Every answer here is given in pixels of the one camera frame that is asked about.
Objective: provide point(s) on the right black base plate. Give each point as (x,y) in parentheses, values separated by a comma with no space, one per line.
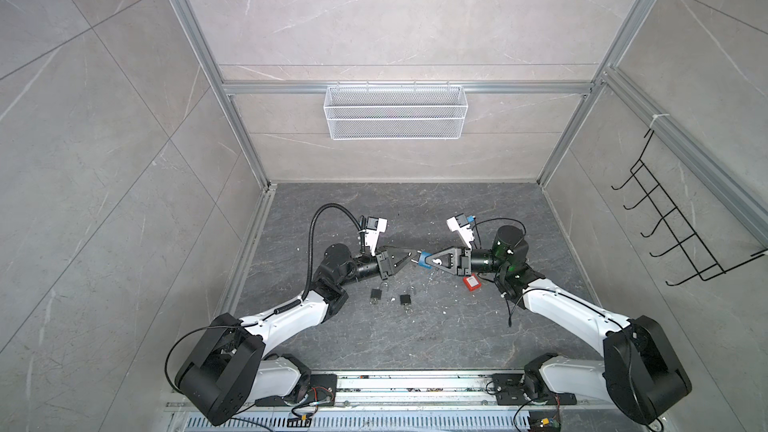
(520,387)

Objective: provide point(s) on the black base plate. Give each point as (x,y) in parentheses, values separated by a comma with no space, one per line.
(520,387)
(319,388)

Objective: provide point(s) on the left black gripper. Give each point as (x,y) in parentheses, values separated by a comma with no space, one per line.
(382,257)

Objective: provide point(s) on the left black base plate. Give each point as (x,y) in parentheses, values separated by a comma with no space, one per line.
(319,388)

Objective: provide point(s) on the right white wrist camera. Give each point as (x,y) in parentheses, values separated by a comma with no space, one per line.
(464,226)

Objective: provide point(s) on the aluminium front rail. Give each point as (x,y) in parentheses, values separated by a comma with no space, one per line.
(448,387)

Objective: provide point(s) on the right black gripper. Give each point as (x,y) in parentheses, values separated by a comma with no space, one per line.
(461,259)

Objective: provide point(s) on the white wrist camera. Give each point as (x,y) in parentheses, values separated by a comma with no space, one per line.
(370,230)
(464,226)

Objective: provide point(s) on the white wire mesh basket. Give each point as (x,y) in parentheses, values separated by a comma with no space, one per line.
(395,112)

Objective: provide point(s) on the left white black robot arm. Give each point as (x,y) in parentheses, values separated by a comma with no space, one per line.
(232,363)

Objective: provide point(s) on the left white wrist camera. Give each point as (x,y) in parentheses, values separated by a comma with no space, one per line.
(370,230)

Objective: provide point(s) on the black padlock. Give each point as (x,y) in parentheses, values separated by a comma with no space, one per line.
(378,292)
(406,299)

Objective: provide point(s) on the red padlock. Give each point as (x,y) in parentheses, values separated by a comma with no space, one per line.
(472,282)

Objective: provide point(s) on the black wire hook rack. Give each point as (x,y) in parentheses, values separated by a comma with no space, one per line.
(684,236)

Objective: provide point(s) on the blue padlock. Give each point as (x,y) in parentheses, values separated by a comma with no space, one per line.
(422,260)

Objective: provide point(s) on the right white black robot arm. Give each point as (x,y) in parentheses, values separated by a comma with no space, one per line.
(638,369)

